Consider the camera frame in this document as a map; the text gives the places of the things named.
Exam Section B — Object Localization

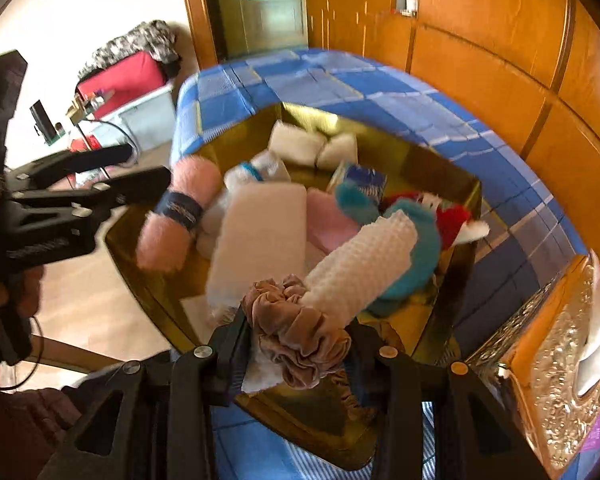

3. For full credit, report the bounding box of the white sponge block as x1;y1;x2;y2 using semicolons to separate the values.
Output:
316;133;358;170
269;120;326;167

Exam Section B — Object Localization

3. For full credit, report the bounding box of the ornate metallic tissue box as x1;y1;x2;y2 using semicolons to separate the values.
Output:
465;255;600;473

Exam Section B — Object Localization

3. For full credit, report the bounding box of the red plush toy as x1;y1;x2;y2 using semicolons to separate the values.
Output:
382;192;491;251

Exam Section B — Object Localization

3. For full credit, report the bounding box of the brown velvet scrunchie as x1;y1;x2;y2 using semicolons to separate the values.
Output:
241;274;366;413

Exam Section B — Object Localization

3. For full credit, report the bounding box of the blue plaid bedsheet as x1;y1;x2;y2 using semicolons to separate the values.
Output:
170;47;588;480

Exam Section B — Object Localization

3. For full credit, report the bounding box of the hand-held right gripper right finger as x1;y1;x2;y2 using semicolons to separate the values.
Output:
347;322;551;480

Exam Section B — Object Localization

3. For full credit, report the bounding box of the wooden inlaid cabinet door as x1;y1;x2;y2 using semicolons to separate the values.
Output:
302;0;421;73

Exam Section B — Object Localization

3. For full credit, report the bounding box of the gold box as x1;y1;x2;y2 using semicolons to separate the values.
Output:
104;101;482;471

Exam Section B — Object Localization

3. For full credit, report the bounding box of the wooden glazed door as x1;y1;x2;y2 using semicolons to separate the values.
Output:
212;0;308;58

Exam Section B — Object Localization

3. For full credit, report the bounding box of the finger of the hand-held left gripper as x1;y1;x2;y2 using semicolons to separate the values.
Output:
10;143;133;186
12;166;172;222

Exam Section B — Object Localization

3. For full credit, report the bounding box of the red suitcase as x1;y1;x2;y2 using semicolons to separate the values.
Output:
76;51;173;106

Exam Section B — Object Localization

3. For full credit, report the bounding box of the wooden wardrobe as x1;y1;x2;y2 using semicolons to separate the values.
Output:
410;0;600;306

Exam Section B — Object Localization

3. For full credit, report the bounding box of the person's left hand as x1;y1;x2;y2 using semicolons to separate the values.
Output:
0;266;45;318

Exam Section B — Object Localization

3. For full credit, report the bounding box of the blue tissue pack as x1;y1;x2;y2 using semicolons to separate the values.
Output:
330;161;387;201

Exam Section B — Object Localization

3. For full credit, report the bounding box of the white roll with teal band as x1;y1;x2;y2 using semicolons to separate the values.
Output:
223;150;292;196

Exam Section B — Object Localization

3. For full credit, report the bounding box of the pink fluffy roll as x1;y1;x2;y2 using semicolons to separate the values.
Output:
136;156;223;273

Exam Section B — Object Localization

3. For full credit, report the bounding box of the white storage box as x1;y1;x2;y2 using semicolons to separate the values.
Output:
87;82;176;153

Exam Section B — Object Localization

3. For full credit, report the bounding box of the white pad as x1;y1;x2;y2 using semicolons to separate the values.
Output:
205;182;308;311

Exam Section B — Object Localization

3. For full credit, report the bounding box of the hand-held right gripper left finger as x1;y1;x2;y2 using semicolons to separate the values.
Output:
37;305;253;480

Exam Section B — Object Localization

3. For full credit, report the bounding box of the black upright device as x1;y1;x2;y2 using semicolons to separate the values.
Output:
29;100;48;138

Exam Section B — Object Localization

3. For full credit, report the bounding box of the white waffle cloth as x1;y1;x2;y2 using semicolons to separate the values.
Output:
300;210;418;328

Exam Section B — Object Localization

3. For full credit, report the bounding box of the camouflage cloth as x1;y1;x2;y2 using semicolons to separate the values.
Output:
77;20;183;81

